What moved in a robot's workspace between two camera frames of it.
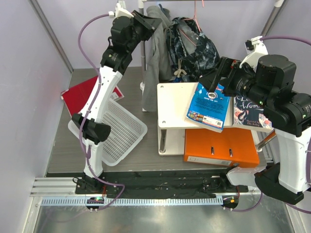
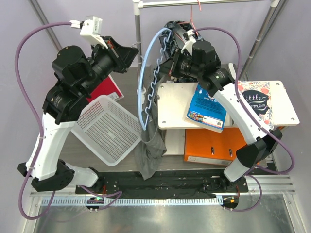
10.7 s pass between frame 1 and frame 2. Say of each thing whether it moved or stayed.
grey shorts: moved
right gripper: moved
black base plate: stayed
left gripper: moved
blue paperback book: stayed
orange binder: stayed
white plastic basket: stayed
